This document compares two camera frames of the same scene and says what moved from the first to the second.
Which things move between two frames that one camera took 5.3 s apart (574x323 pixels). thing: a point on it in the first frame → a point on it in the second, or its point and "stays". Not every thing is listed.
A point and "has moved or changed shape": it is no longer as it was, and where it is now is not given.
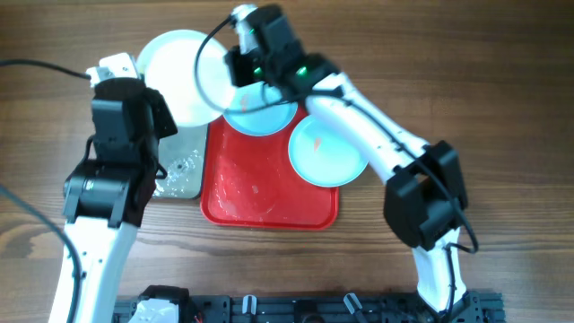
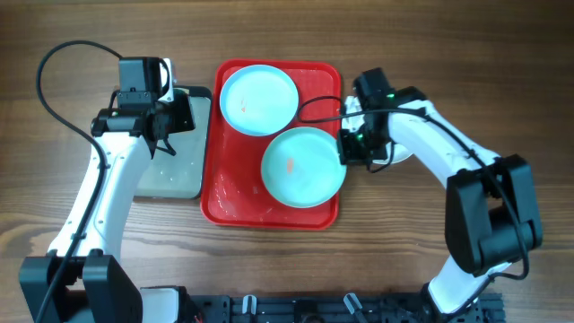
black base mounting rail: (478, 308) stays
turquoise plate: (324, 154) has moved or changed shape
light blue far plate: (262, 121) stays
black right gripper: (235, 60) → (349, 156)
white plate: (189, 68) has moved or changed shape
